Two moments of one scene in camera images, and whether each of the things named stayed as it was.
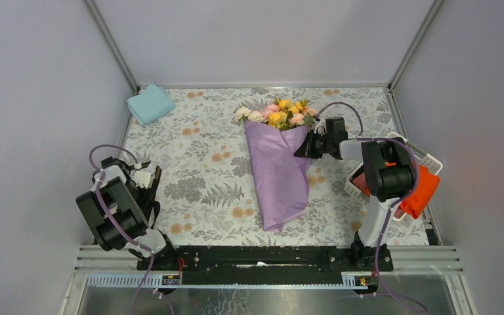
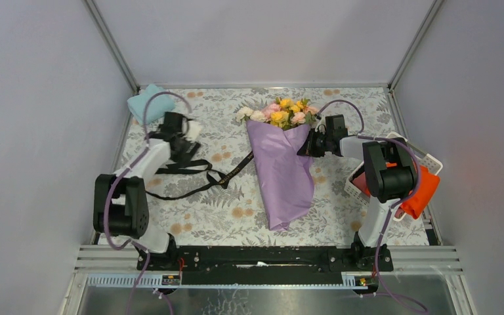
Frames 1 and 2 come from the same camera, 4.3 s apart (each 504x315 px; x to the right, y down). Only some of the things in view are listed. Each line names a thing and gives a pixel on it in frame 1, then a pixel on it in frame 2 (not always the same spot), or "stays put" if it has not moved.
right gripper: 306,149 stays put
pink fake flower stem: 296,119 stays put
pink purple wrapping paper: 282,178 stays put
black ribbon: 155,205 to 197,166
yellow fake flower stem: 277,119 stays put
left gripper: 143,203 to 185,157
